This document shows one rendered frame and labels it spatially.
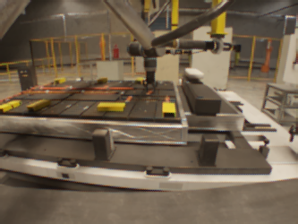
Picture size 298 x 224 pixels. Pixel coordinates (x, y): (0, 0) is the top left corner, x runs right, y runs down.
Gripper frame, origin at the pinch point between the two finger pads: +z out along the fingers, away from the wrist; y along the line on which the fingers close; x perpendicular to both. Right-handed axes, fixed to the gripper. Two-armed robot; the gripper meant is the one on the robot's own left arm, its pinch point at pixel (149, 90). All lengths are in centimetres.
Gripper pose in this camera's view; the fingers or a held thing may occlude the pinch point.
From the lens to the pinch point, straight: 143.2
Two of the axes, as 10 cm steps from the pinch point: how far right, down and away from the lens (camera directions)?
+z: 0.0, 9.4, 3.5
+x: 3.3, -3.3, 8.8
